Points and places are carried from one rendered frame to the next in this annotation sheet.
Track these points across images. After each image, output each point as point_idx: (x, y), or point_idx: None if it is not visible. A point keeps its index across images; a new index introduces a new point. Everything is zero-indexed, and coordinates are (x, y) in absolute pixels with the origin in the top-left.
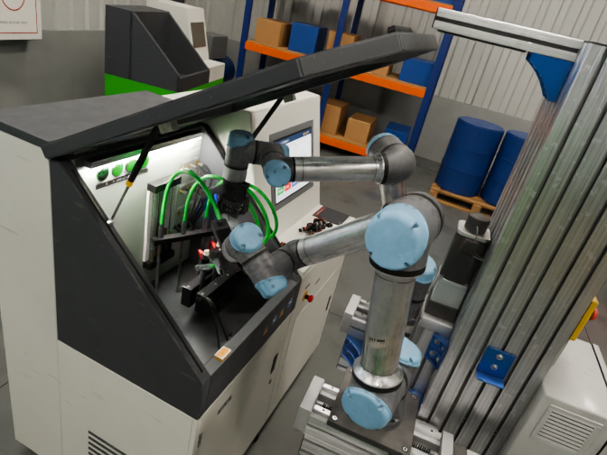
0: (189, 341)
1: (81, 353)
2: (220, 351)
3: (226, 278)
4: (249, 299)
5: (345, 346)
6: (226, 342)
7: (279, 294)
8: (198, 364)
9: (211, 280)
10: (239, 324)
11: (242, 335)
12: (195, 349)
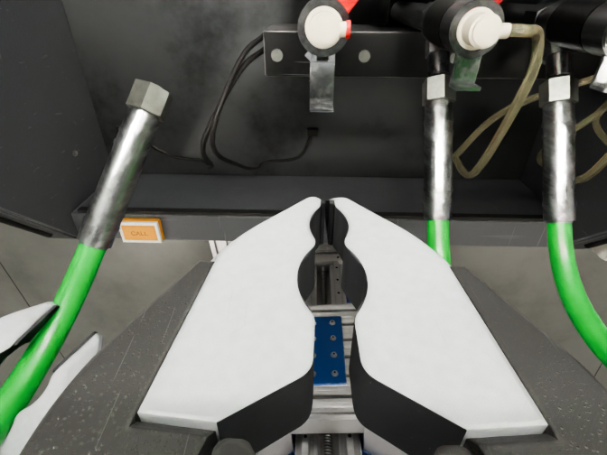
0: (220, 56)
1: None
2: (135, 228)
3: (426, 69)
4: (490, 94)
5: None
6: (183, 213)
7: (460, 231)
8: (32, 232)
9: (403, 7)
10: (363, 130)
11: (233, 231)
12: (210, 90)
